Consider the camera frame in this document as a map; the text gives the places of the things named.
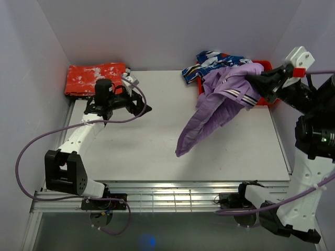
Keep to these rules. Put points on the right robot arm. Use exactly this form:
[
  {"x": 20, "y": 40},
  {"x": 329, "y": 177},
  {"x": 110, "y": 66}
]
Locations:
[{"x": 314, "y": 153}]

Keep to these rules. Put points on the aluminium frame rail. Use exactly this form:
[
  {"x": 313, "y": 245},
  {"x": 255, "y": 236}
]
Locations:
[{"x": 164, "y": 216}]

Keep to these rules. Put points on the blue patterned trousers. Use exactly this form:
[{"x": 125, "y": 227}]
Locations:
[{"x": 208, "y": 61}]

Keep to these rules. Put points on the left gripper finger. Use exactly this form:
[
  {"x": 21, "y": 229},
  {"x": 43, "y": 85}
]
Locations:
[
  {"x": 139, "y": 108},
  {"x": 131, "y": 95}
]

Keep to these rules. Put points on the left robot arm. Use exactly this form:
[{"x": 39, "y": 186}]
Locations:
[{"x": 64, "y": 168}]

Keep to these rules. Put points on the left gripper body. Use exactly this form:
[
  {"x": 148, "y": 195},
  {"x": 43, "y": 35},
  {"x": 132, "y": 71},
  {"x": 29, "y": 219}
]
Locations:
[{"x": 122, "y": 101}]

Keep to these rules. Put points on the purple trousers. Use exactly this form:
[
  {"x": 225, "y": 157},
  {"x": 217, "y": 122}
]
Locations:
[{"x": 226, "y": 92}]

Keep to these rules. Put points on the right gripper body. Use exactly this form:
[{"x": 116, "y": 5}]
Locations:
[{"x": 283, "y": 79}]

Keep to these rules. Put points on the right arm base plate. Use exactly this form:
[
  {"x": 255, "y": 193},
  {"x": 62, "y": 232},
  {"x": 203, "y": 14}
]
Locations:
[{"x": 231, "y": 201}]

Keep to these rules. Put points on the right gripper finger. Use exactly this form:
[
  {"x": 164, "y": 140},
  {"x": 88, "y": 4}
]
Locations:
[
  {"x": 274, "y": 73},
  {"x": 265, "y": 87}
]

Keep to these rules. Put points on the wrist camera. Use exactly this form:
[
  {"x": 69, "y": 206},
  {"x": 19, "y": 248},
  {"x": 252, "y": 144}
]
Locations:
[
  {"x": 298, "y": 61},
  {"x": 130, "y": 78}
]

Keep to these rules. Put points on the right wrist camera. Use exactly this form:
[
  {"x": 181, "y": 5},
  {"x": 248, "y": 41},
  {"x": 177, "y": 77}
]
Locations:
[{"x": 298, "y": 61}]

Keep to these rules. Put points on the red plastic bin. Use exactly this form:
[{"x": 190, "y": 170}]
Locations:
[{"x": 262, "y": 102}]

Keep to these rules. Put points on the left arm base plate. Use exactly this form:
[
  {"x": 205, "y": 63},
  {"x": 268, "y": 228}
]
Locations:
[{"x": 89, "y": 204}]

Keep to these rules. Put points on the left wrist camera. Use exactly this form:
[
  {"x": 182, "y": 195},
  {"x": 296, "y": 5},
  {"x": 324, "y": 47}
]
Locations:
[{"x": 130, "y": 78}]

